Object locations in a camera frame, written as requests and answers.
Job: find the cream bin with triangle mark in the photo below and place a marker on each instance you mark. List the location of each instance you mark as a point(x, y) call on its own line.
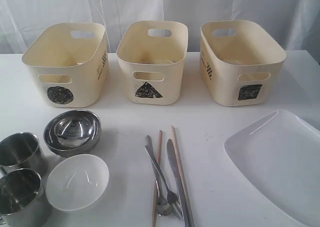
point(151, 57)

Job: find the white curtain backdrop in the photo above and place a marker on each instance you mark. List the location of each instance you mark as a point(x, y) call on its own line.
point(294, 24)

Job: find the cream bin with circle mark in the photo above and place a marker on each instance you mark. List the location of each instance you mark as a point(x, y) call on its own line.
point(69, 63)

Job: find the stainless steel cup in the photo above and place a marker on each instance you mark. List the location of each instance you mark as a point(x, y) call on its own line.
point(22, 150)
point(23, 201)

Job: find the left wooden chopstick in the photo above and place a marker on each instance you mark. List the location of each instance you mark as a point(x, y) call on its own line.
point(156, 193)

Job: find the cream bin with square mark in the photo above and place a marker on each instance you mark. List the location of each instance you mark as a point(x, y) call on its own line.
point(239, 61)

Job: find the stainless steel fork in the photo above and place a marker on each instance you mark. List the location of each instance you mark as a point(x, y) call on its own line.
point(169, 203)

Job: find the stainless steel knife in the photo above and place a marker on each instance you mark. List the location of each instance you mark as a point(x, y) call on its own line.
point(180, 190)

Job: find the right wooden chopstick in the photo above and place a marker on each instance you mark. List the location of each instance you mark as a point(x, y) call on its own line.
point(182, 176)

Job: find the white ceramic bowl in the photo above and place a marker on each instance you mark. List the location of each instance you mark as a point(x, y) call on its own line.
point(77, 183)

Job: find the white rectangular plate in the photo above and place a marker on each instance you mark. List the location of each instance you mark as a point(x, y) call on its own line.
point(279, 154)

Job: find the stainless steel spoon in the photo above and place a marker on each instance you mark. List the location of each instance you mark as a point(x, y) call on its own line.
point(163, 207)

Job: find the stainless steel bowl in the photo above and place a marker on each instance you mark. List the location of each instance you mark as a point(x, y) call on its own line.
point(73, 132)

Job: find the wooden chopstick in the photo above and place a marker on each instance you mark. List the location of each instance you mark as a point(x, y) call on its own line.
point(182, 176)
point(156, 193)

